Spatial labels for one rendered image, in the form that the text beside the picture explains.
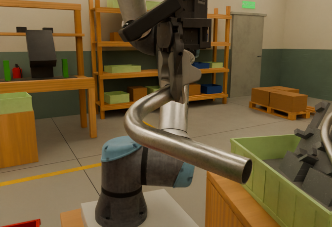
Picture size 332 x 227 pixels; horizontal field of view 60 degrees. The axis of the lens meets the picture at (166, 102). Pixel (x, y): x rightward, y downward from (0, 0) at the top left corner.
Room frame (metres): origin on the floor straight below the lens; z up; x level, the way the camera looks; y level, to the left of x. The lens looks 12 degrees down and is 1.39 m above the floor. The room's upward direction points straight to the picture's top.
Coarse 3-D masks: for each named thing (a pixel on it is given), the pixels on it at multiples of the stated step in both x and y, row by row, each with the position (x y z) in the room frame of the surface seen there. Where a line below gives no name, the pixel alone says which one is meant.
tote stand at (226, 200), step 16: (208, 176) 1.26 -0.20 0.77; (208, 192) 1.26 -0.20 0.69; (224, 192) 1.08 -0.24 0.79; (240, 192) 1.07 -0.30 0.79; (208, 208) 1.25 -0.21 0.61; (224, 208) 1.07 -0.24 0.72; (240, 208) 0.96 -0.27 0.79; (256, 208) 0.96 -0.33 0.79; (208, 224) 1.24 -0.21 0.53; (224, 224) 1.07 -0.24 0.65; (240, 224) 0.93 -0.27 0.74; (256, 224) 0.87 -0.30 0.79; (272, 224) 0.87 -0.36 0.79
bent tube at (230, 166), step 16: (144, 96) 0.50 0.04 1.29; (160, 96) 0.51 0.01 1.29; (128, 112) 0.45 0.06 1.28; (144, 112) 0.47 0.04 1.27; (128, 128) 0.41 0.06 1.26; (144, 128) 0.39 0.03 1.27; (144, 144) 0.38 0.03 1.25; (160, 144) 0.36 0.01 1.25; (176, 144) 0.35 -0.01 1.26; (192, 144) 0.34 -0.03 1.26; (192, 160) 0.33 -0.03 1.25; (208, 160) 0.32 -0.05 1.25; (224, 160) 0.31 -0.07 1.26; (240, 160) 0.30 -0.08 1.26; (224, 176) 0.31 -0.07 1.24; (240, 176) 0.29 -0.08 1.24
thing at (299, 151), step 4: (296, 128) 1.20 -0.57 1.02; (308, 128) 1.18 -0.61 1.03; (296, 132) 1.19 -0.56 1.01; (300, 132) 1.19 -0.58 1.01; (304, 132) 1.20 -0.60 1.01; (308, 132) 1.17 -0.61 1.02; (312, 132) 1.17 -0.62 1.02; (300, 136) 1.19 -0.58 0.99; (304, 136) 1.18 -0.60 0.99; (308, 136) 1.18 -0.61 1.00; (300, 148) 1.12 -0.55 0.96; (312, 148) 1.10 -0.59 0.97; (296, 152) 1.12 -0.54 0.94; (300, 152) 1.10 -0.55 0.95; (304, 152) 1.11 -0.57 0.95; (308, 152) 1.11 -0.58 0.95; (312, 152) 1.09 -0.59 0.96; (316, 152) 1.09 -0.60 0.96; (300, 156) 1.11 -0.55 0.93
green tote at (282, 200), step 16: (240, 144) 1.18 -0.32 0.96; (256, 144) 1.28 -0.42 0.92; (272, 144) 1.29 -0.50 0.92; (288, 144) 1.31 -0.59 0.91; (256, 160) 1.02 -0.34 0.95; (256, 176) 1.02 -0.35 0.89; (272, 176) 0.92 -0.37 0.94; (256, 192) 1.01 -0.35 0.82; (272, 192) 0.91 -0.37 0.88; (288, 192) 0.83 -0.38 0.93; (304, 192) 0.77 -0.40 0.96; (272, 208) 0.90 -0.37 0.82; (288, 208) 0.82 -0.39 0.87; (304, 208) 0.75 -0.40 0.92; (320, 208) 0.69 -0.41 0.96; (288, 224) 0.82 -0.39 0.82; (304, 224) 0.75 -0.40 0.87; (320, 224) 0.69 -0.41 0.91
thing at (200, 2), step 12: (180, 0) 0.54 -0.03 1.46; (192, 0) 0.55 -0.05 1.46; (204, 0) 0.55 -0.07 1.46; (180, 12) 0.54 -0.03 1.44; (192, 12) 0.55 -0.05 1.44; (204, 12) 0.55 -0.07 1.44; (168, 24) 0.52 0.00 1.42; (180, 24) 0.52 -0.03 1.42; (192, 24) 0.53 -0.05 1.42; (204, 24) 0.53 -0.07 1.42; (168, 36) 0.52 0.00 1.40; (180, 36) 0.52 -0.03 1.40; (192, 36) 0.54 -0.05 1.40; (204, 36) 0.55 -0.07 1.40; (168, 48) 0.53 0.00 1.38; (192, 48) 0.54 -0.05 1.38; (204, 48) 0.55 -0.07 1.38
